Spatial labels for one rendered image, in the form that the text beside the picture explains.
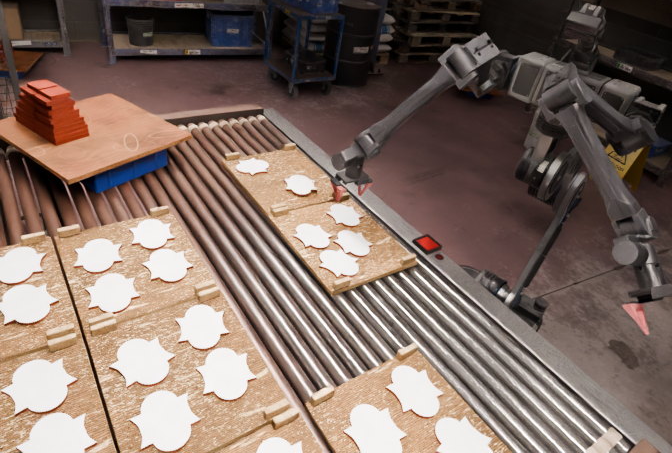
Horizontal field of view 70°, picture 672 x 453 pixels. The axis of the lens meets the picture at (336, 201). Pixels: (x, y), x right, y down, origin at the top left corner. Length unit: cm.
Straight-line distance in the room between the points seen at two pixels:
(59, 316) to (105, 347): 16
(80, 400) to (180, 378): 21
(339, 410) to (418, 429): 18
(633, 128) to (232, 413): 133
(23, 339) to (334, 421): 75
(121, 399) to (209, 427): 20
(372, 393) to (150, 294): 64
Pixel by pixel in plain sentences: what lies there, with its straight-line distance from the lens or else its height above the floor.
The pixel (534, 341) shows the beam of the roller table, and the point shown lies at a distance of 157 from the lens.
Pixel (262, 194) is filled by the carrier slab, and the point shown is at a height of 94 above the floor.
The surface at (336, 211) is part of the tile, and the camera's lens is 175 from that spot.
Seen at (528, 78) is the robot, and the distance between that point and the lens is 191.
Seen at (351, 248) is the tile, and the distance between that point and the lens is 159.
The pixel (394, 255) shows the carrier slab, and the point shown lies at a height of 94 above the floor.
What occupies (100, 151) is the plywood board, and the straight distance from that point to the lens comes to 186.
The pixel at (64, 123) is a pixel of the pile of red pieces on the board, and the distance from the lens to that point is 190.
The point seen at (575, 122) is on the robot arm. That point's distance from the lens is 136.
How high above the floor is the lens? 193
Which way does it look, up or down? 33 degrees down
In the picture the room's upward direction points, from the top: 11 degrees clockwise
